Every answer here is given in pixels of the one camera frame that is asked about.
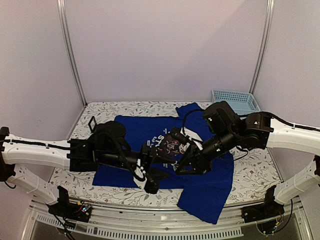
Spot aluminium frame post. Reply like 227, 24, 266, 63
56, 0, 88, 107
249, 0, 275, 95

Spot floral patterned tablecloth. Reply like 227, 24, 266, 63
49, 101, 283, 209

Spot right black cable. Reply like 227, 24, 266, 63
181, 109, 205, 136

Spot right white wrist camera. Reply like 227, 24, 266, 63
169, 127, 203, 149

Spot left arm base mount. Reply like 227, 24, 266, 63
47, 186, 92, 223

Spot right aluminium frame post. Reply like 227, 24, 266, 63
249, 0, 275, 95

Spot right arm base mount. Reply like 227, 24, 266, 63
241, 185, 285, 235

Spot left aluminium frame post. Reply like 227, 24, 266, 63
56, 0, 88, 107

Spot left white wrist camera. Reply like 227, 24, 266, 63
133, 159, 159, 195

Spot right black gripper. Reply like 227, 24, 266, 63
174, 128, 238, 176

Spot blue printed t-shirt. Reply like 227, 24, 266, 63
92, 102, 235, 225

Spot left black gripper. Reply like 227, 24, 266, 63
98, 143, 177, 183

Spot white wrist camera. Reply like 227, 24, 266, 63
133, 159, 159, 195
169, 127, 203, 149

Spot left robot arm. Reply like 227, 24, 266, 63
0, 119, 174, 217

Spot left black cable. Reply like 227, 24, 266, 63
109, 134, 147, 182

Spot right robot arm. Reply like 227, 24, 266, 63
178, 149, 313, 207

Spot light blue plastic basket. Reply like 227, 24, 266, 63
211, 89, 261, 115

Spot black cable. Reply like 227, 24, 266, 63
109, 134, 147, 182
181, 109, 205, 136

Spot black brooch box yellow brooch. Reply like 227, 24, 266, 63
88, 116, 97, 133

